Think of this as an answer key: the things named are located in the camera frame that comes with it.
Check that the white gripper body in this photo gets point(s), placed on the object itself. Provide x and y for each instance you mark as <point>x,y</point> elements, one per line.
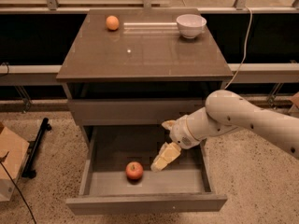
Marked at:
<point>180,133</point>

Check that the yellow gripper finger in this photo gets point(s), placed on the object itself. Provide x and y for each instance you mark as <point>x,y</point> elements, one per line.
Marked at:
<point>168,153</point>
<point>168,124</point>

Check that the grey drawer cabinet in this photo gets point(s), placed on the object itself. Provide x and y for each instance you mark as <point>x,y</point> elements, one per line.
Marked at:
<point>146,58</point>

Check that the orange fruit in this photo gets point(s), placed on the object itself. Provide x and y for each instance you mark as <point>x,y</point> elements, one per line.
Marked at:
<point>112,23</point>

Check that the red apple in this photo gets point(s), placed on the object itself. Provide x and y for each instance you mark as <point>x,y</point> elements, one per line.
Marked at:
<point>134,170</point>

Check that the white ceramic bowl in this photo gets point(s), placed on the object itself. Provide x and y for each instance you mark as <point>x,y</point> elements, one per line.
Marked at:
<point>191,25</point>

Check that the open grey middle drawer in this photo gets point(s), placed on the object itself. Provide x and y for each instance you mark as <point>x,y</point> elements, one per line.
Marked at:
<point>183,186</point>

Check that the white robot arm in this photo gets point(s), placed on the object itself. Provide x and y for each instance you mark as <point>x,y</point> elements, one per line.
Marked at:
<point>226,112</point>

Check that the closed grey top drawer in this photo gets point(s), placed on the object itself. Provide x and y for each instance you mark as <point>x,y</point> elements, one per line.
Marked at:
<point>131,111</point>

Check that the cardboard box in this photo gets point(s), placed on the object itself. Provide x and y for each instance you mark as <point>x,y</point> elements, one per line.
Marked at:
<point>14,149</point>

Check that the black metal stand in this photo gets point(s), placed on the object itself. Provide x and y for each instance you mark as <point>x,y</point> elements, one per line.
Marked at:
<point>32,150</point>

